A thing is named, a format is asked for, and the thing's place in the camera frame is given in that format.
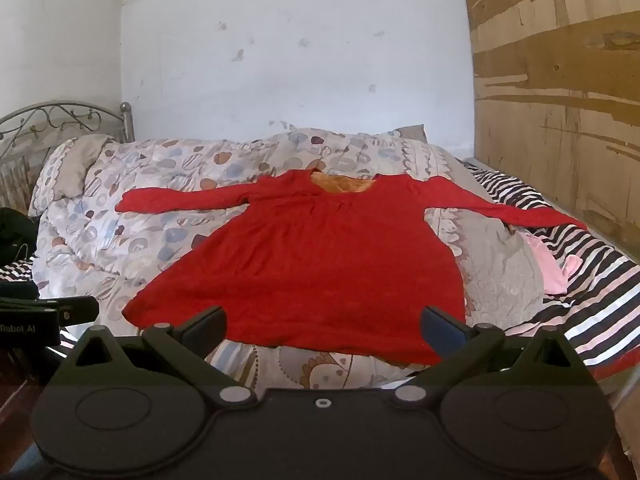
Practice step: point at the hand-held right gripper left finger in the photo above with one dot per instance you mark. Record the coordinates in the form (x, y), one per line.
(206, 329)

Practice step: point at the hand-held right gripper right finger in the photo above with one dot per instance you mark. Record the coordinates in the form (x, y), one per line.
(440, 332)

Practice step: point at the red long-sleeved dress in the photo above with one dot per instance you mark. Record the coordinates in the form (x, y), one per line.
(305, 265)

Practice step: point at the patterned beige quilt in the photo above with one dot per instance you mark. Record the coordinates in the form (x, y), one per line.
(165, 210)

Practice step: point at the pink cloth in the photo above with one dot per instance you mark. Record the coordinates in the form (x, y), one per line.
(550, 265)

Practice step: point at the striped bed sheet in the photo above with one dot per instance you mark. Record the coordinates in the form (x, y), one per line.
(570, 270)

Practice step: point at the patterned pillow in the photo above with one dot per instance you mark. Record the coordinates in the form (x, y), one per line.
(65, 170)

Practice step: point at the metal bed headboard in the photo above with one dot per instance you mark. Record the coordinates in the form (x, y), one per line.
(47, 135)

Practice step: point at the worn wooden board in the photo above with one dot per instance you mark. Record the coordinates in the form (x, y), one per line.
(555, 90)

